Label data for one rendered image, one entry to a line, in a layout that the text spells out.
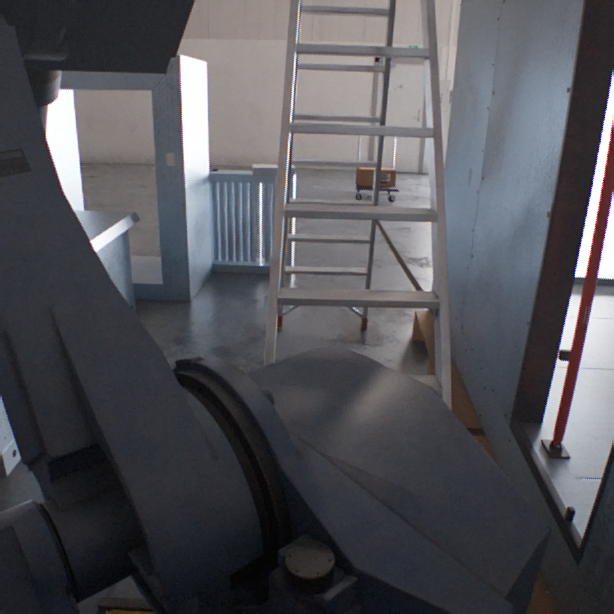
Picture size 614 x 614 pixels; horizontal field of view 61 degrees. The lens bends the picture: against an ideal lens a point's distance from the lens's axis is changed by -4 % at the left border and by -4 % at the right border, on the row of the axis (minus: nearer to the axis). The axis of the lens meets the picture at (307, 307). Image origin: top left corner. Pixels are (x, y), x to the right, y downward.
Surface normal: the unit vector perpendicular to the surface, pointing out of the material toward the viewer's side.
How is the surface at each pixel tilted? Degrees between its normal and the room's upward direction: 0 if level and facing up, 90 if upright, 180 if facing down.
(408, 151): 90
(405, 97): 90
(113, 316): 39
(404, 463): 16
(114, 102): 90
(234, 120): 90
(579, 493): 0
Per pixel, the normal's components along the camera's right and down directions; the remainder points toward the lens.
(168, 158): -0.06, 0.36
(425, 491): 0.21, -0.82
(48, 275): 0.55, -0.32
